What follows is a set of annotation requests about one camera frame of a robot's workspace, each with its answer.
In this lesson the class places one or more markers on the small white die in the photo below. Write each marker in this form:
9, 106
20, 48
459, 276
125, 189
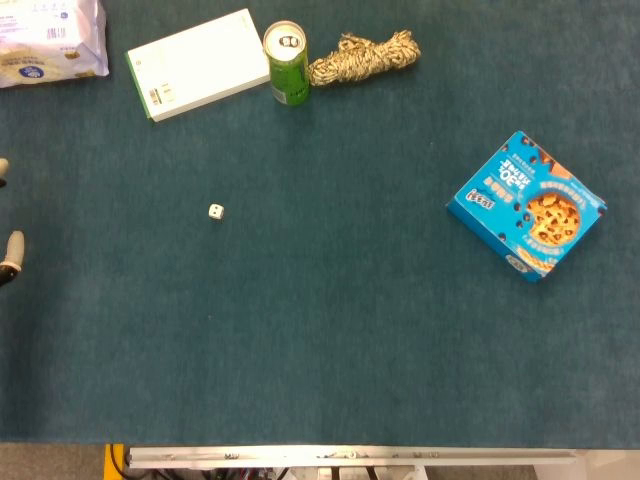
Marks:
216, 212

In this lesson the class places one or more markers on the dark green table mat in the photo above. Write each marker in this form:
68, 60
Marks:
320, 310

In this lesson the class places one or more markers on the green drink can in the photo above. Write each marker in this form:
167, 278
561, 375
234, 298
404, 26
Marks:
288, 70

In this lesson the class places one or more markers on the blue cookie box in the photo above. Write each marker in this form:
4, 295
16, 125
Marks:
527, 205

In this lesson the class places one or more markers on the white flat box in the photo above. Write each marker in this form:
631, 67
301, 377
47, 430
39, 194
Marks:
197, 65

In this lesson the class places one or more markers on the white tissue pack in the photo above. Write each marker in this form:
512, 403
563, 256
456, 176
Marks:
45, 40

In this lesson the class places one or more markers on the aluminium frame rail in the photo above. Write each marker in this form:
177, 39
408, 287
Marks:
350, 456

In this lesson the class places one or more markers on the yellow frame part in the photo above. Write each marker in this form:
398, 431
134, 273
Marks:
111, 462

